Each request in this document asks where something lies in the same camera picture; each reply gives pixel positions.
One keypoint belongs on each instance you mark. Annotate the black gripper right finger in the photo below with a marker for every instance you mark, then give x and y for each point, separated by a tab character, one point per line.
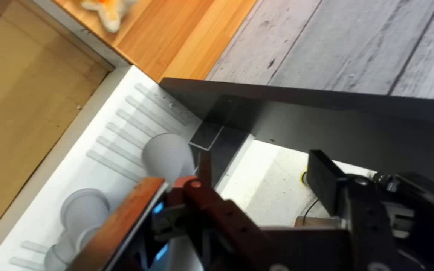
363	219

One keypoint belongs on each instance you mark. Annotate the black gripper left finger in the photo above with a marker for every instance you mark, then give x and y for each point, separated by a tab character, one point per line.
127	219

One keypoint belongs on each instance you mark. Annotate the white toy sink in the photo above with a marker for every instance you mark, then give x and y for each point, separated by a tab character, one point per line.
37	129

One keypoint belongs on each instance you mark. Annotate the grey wood backsplash panel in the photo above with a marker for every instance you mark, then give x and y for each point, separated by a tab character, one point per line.
328	45

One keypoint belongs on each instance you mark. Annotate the wooden kitchen countertop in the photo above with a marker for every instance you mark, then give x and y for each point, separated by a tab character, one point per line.
177	34

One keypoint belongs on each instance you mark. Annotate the white orange plush toy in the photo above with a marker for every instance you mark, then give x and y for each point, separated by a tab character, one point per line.
109	10

